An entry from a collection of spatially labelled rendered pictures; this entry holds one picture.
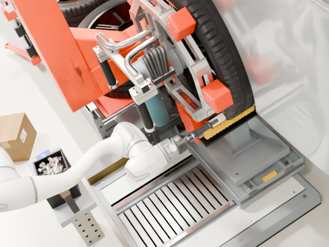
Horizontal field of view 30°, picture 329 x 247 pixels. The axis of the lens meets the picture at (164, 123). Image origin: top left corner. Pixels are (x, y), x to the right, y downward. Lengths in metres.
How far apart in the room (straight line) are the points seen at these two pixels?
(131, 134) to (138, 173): 0.18
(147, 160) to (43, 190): 0.42
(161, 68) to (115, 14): 1.37
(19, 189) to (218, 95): 0.76
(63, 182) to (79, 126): 1.46
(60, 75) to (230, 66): 0.91
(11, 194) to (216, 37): 0.88
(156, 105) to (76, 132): 1.08
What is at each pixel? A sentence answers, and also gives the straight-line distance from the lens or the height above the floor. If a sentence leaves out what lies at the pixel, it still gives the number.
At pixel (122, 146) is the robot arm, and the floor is 0.69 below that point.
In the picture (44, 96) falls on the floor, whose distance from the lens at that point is 3.99.
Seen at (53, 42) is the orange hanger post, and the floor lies 0.91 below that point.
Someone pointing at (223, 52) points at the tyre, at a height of 1.00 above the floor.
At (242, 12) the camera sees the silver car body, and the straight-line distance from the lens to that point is 1.91.
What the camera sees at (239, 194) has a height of 0.15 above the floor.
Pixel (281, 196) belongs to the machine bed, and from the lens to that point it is 2.86.
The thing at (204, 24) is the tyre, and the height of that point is 1.09.
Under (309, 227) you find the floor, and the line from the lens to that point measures 2.84.
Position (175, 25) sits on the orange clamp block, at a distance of 2.12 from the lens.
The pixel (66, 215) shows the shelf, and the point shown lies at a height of 0.45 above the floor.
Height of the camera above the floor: 2.35
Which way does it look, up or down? 43 degrees down
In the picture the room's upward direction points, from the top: 22 degrees counter-clockwise
